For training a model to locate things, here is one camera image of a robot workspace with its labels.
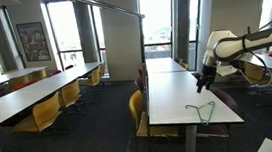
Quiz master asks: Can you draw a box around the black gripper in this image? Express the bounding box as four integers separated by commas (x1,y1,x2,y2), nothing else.
193,63,220,95

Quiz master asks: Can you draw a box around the green wire coat hanger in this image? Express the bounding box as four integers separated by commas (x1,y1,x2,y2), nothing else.
184,99,219,128

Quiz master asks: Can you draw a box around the silver clothes rack rod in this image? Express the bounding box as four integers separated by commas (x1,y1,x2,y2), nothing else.
49,0,146,28

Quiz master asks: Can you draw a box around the maroon chair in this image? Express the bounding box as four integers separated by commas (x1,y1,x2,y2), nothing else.
191,71,203,82

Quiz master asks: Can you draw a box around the purple chair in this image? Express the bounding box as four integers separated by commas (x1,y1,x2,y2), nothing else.
192,85,242,141
172,55,185,65
133,75,147,94

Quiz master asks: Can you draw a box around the yellow chair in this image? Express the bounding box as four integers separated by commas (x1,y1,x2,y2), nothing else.
242,59,272,89
126,85,180,142
7,73,33,91
178,60,191,72
8,90,64,136
57,78,84,109
98,62,108,78
29,68,49,81
77,66,103,89

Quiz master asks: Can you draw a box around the white work table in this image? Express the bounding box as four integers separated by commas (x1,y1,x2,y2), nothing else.
144,63,248,152

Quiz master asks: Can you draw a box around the long white table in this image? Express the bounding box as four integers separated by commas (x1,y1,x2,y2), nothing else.
0,60,109,127

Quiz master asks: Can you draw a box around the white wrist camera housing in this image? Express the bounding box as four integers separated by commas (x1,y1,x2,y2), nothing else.
215,62,239,78

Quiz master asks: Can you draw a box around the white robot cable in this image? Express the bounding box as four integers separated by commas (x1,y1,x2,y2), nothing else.
239,66,272,90

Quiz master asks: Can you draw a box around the slim grey rack post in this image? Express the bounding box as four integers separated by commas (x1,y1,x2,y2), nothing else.
136,15,153,118

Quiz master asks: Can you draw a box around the framed colourful wall picture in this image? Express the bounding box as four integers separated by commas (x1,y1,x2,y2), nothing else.
15,20,52,64

